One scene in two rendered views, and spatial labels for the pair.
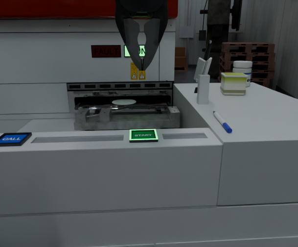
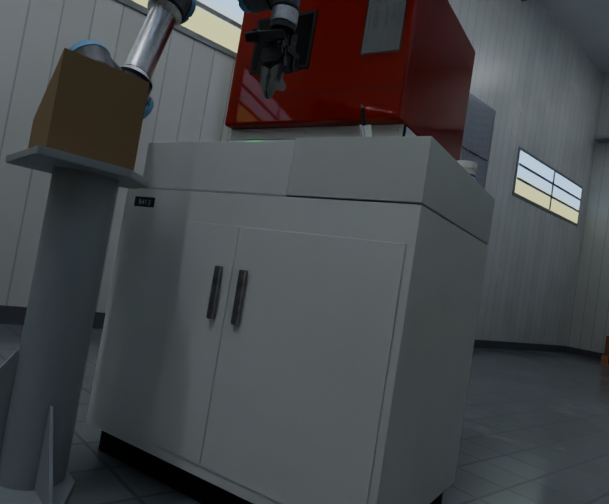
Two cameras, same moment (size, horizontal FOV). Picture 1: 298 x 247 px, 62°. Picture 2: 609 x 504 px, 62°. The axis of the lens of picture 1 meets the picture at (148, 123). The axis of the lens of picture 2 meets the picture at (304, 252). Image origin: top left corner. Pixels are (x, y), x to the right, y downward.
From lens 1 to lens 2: 1.20 m
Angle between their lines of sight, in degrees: 42
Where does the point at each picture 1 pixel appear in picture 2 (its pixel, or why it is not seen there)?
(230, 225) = (294, 216)
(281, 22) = not seen: outside the picture
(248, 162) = (311, 156)
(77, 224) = (200, 200)
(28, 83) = not seen: hidden behind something
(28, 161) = (190, 149)
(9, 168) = (180, 153)
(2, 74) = not seen: hidden behind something
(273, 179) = (329, 172)
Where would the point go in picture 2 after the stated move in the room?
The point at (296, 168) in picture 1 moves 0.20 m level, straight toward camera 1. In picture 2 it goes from (346, 163) to (264, 142)
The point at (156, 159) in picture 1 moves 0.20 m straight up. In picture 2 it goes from (254, 150) to (266, 76)
